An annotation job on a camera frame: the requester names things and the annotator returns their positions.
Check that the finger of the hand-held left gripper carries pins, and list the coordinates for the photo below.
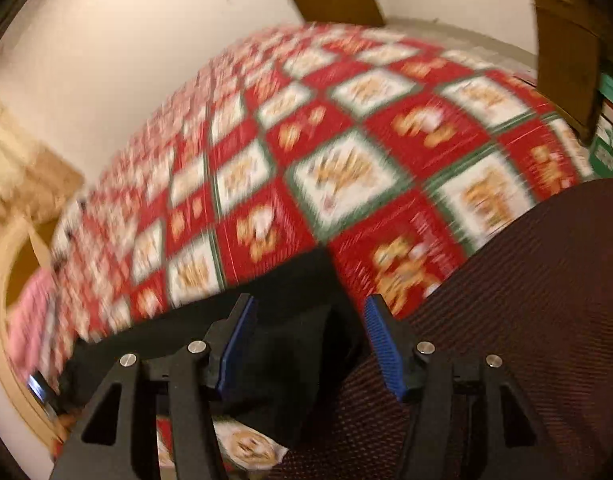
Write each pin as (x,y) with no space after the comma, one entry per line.
(39,387)

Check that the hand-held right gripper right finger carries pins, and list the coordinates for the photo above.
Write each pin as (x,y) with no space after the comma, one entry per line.
(384,345)

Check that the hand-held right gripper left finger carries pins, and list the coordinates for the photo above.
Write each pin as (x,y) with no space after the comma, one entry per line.
(236,345)

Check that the black pants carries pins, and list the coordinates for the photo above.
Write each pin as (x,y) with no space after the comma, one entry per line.
(286,360)

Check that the pink folded blanket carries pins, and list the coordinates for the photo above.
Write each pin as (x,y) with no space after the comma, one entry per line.
(31,320)

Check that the dark maroon patterned cloth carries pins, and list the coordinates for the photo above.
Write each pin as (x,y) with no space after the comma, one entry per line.
(536,285)

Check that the beige floral curtain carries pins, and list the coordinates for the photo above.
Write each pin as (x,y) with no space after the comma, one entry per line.
(16,160)

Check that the red checkered printed bedspread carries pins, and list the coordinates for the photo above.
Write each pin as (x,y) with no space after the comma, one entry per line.
(336,110)

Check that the green white box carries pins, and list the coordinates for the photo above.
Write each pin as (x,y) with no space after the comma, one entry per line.
(609,147)

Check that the brown wooden cabinet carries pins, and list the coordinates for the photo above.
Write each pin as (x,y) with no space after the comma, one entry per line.
(566,35)

